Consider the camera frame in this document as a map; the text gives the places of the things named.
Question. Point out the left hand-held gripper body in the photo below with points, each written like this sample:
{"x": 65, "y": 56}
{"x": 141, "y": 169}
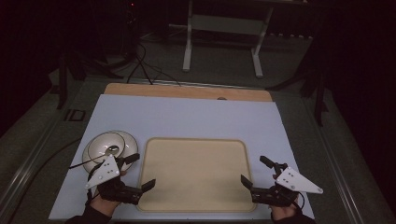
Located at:
{"x": 107, "y": 172}

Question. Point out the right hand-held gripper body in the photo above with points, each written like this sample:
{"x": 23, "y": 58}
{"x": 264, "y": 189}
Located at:
{"x": 295, "y": 183}

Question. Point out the metal spoon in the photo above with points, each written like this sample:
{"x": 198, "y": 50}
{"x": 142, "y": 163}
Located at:
{"x": 112, "y": 150}

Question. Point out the white bowl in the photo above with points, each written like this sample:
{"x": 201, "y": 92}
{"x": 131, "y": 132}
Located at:
{"x": 101, "y": 146}

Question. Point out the beige tray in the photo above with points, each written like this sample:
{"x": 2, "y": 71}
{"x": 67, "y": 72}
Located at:
{"x": 196, "y": 174}

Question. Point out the person's right hand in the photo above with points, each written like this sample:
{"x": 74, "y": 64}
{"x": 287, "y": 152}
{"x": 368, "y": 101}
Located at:
{"x": 285, "y": 212}

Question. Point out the person's left hand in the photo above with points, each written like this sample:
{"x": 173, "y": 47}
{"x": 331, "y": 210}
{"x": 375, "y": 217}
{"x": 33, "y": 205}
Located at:
{"x": 104, "y": 206}

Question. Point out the floor socket box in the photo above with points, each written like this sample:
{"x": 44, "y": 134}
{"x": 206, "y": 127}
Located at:
{"x": 74, "y": 115}

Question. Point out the white table mat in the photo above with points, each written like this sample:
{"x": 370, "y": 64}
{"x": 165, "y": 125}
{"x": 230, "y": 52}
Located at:
{"x": 193, "y": 118}

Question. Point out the black stand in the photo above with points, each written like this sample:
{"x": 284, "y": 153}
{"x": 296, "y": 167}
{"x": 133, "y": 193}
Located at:
{"x": 63, "y": 81}
{"x": 317, "y": 93}

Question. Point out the wooden table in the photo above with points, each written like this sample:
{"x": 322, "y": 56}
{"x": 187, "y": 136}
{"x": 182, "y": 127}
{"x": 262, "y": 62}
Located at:
{"x": 186, "y": 91}

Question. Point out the white metal stand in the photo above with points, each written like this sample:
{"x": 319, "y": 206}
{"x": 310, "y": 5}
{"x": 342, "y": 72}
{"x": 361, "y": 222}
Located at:
{"x": 224, "y": 25}

